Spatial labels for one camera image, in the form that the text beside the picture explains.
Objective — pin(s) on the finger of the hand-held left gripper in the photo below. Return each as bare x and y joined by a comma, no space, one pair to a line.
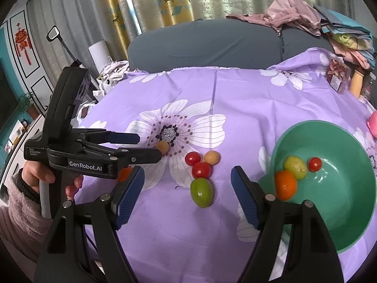
123,138
144,154

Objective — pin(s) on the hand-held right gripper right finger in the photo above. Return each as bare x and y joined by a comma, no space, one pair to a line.
244,194

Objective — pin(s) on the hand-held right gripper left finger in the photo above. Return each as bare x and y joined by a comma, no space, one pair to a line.
129,197

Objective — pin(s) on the small yellow loquat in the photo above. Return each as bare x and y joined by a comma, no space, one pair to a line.
162,146
211,157

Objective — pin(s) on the orange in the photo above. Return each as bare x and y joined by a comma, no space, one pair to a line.
125,173
285,185

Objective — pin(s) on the green jujube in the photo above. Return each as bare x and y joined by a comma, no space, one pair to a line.
296,167
201,193

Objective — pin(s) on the red cherry tomato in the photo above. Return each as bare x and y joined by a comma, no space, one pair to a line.
314,164
201,170
193,158

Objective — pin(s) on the green plastic bowl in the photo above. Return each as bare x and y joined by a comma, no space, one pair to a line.
338,206

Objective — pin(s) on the person's left forearm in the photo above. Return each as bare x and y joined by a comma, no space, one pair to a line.
20,227

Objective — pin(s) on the person's left hand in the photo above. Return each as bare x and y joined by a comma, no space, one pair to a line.
35,172

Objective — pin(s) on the white plastic bag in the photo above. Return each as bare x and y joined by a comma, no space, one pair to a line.
88,112

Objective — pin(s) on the green potted plant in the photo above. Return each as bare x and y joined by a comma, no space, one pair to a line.
28,101

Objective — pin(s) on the white cloth bundle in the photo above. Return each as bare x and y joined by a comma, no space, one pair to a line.
113,72

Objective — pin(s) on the red hanging knot ornament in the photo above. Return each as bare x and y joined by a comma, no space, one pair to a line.
23,41

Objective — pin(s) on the black stand with rectangular head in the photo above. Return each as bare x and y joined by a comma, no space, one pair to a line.
54,33

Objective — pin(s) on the purple floral tablecloth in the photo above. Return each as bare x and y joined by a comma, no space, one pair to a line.
235,94

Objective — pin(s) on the grey curtain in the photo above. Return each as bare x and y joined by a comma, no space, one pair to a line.
79,6

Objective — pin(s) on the grey sofa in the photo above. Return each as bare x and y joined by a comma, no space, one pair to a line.
206,44

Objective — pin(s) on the pink plush toy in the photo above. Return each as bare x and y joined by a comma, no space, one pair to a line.
372,123

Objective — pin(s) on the yellow patterned curtain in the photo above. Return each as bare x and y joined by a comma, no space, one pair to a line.
173,0

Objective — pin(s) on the red snack packet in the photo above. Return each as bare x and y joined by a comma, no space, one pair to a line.
337,75

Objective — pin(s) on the beige bottle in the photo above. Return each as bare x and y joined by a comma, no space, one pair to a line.
357,84

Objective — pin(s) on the stack of folded cloths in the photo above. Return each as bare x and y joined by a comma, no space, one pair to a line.
347,35

